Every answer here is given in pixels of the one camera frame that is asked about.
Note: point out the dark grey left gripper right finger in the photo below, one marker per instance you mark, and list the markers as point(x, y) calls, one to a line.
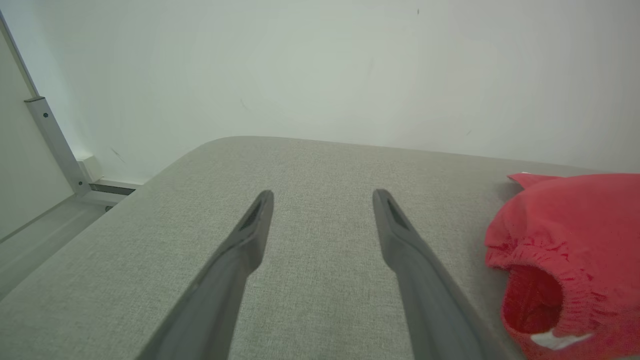
point(430, 300)

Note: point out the red shorts with white stripe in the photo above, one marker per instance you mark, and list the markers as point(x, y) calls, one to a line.
point(575, 240)

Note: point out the grey metal frame post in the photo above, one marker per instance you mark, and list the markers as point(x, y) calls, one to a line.
point(57, 145)

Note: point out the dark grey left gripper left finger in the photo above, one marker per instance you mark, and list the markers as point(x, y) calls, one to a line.
point(215, 295)

